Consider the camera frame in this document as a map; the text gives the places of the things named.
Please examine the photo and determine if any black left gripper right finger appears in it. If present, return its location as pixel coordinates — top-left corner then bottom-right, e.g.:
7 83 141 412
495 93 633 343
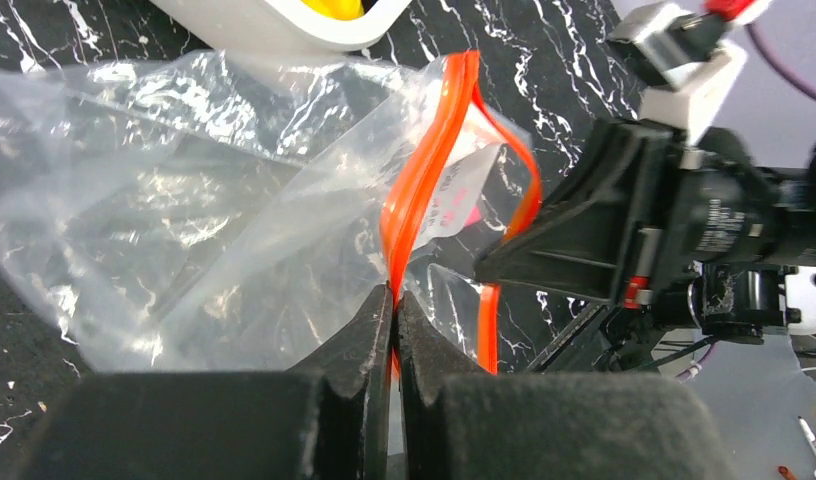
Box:
397 295 738 479

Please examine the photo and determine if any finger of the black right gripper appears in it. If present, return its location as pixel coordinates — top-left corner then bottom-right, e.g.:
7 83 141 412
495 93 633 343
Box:
474 120 670 304

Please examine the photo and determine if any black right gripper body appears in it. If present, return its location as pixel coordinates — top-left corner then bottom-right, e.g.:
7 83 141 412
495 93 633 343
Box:
647 129 816 332

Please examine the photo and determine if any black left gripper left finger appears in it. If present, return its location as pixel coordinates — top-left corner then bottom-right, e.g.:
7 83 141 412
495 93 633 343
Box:
17 285 393 479

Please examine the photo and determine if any clear zip top bag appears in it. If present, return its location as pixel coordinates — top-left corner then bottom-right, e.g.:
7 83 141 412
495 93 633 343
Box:
0 51 541 371

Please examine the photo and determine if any white plastic food bin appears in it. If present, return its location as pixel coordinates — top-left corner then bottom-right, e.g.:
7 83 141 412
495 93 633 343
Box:
153 0 411 55

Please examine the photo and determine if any yellow banana bunch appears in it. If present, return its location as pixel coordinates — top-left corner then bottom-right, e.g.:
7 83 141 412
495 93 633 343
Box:
302 0 365 21

